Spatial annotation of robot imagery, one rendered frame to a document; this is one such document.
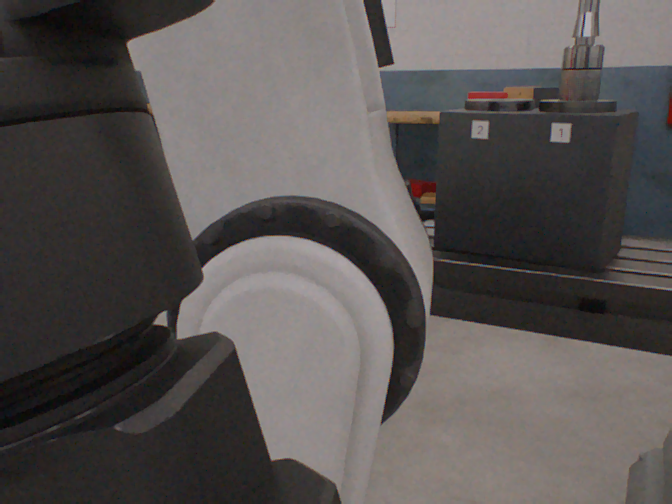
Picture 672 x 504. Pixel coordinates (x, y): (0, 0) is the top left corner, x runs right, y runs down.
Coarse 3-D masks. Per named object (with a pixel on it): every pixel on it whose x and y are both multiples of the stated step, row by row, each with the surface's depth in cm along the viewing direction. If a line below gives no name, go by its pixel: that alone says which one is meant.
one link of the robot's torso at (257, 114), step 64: (256, 0) 31; (320, 0) 30; (192, 64) 32; (256, 64) 32; (320, 64) 31; (192, 128) 33; (256, 128) 32; (320, 128) 32; (384, 128) 39; (192, 192) 34; (256, 192) 33; (320, 192) 33; (384, 192) 33; (384, 256) 31
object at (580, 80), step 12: (564, 60) 77; (576, 60) 76; (588, 60) 75; (600, 60) 76; (564, 72) 77; (576, 72) 76; (588, 72) 76; (600, 72) 77; (564, 84) 78; (576, 84) 76; (588, 84) 76; (600, 84) 77; (564, 96) 78; (576, 96) 77; (588, 96) 77
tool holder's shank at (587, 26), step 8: (584, 0) 75; (592, 0) 75; (584, 8) 75; (592, 8) 75; (576, 16) 77; (584, 16) 75; (592, 16) 75; (576, 24) 76; (584, 24) 75; (592, 24) 75; (576, 32) 76; (584, 32) 76; (592, 32) 75; (576, 40) 77; (584, 40) 76; (592, 40) 76
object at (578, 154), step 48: (480, 144) 81; (528, 144) 78; (576, 144) 74; (624, 144) 77; (480, 192) 82; (528, 192) 79; (576, 192) 76; (624, 192) 81; (480, 240) 84; (528, 240) 80; (576, 240) 77
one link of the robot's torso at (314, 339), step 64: (256, 256) 30; (320, 256) 30; (192, 320) 32; (256, 320) 30; (320, 320) 29; (384, 320) 30; (256, 384) 31; (320, 384) 30; (384, 384) 31; (320, 448) 31
